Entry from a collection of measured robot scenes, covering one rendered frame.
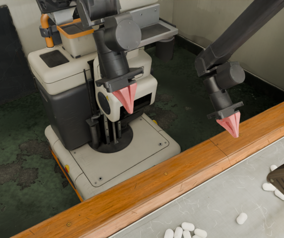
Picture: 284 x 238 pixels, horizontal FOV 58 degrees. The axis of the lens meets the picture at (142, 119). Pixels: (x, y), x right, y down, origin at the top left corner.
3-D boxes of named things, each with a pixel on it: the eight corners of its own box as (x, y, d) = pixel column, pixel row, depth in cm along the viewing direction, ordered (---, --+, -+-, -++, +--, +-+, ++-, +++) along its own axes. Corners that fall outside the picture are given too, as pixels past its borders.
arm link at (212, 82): (210, 76, 85) (198, 80, 82) (225, 68, 79) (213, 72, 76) (218, 95, 85) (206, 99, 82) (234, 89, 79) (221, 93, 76)
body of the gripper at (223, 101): (245, 106, 80) (236, 84, 80) (221, 117, 76) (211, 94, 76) (231, 110, 86) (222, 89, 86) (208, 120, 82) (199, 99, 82)
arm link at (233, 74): (213, 59, 86) (194, 60, 82) (239, 43, 76) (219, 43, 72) (223, 93, 85) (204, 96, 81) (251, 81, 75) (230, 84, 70)
